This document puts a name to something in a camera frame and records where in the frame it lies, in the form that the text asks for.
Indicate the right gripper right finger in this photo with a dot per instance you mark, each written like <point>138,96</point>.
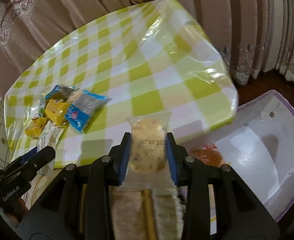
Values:
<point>219,203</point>

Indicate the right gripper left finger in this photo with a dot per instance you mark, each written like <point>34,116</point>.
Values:
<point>76,204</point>

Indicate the yellow long bread packet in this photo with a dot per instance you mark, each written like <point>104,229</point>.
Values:
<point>36,126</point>

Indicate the white macadamia nut packet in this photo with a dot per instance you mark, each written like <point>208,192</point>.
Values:
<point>49,136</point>

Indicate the clear round cookie packet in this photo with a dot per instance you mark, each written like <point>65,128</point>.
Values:
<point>148,165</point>

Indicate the yellow white wafer packet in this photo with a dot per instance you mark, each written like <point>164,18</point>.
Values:
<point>56,110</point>

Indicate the blue sunflower seed packet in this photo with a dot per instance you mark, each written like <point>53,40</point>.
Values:
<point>82,106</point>

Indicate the orange pastry packet in box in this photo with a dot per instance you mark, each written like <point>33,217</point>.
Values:
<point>209,155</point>

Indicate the striped sofa cushion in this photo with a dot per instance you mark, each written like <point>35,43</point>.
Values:
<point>148,214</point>

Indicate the white storage box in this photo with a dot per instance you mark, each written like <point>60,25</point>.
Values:
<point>259,146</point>

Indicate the green white checkered tablecloth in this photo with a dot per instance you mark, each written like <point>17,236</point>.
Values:
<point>145,58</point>

